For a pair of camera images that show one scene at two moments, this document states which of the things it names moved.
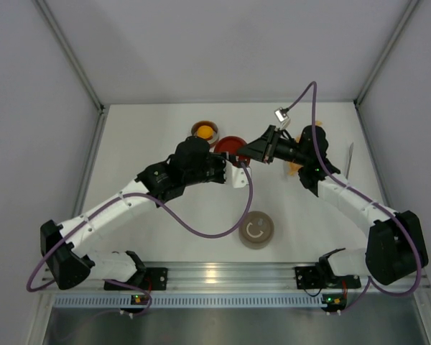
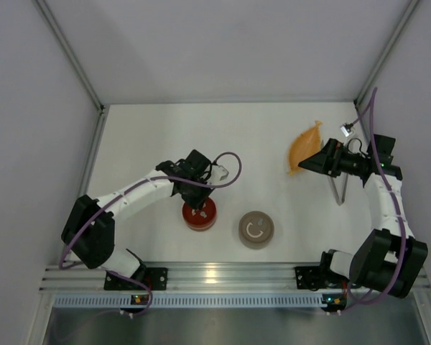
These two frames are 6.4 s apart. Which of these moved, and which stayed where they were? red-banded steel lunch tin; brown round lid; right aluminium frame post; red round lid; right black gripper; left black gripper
Moved: red round lid; red-banded steel lunch tin; left black gripper; right black gripper
Stayed: right aluminium frame post; brown round lid
